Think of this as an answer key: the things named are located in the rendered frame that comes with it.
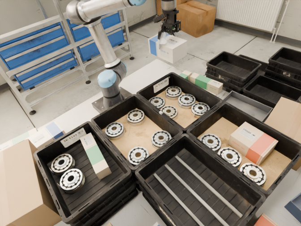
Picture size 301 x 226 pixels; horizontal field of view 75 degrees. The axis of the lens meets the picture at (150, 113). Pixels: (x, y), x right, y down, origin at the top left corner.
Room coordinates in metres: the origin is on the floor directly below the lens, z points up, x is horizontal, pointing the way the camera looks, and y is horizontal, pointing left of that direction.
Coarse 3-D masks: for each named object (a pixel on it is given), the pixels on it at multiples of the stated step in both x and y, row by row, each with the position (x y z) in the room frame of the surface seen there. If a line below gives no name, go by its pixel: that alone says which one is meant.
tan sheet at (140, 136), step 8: (120, 120) 0.79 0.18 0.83; (104, 128) 0.75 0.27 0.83; (128, 128) 0.72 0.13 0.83; (136, 128) 0.72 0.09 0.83; (144, 128) 0.71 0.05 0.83; (152, 128) 0.70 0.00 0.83; (160, 128) 0.69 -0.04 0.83; (128, 136) 0.67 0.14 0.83; (136, 136) 0.66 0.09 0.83; (144, 136) 0.65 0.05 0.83; (120, 144) 0.62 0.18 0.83; (128, 144) 0.61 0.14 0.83; (136, 144) 0.61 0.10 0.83; (144, 144) 0.60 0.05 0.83; (128, 152) 0.56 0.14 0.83; (152, 152) 0.54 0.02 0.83
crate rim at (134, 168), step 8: (136, 96) 0.87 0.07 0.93; (104, 112) 0.78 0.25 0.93; (168, 120) 0.65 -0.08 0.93; (96, 128) 0.67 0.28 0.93; (176, 128) 0.59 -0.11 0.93; (104, 136) 0.61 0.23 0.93; (176, 136) 0.55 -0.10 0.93; (112, 144) 0.55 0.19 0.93; (120, 152) 0.50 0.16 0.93; (144, 160) 0.45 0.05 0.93; (136, 168) 0.42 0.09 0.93
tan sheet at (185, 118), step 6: (162, 96) 0.95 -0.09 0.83; (168, 102) 0.89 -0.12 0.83; (174, 102) 0.88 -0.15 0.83; (180, 108) 0.82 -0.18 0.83; (180, 114) 0.77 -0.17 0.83; (186, 114) 0.77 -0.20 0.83; (180, 120) 0.73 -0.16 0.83; (186, 120) 0.72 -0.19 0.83; (192, 120) 0.72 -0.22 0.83; (186, 126) 0.68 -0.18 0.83
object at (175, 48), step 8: (152, 40) 1.10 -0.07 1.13; (168, 40) 1.07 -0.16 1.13; (176, 40) 1.06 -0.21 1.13; (184, 40) 1.05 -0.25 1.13; (152, 48) 1.10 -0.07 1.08; (160, 48) 1.05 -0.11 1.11; (168, 48) 0.99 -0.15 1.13; (176, 48) 0.99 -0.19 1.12; (184, 48) 1.03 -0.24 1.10; (160, 56) 1.05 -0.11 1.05; (168, 56) 1.00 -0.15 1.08; (176, 56) 0.99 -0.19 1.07
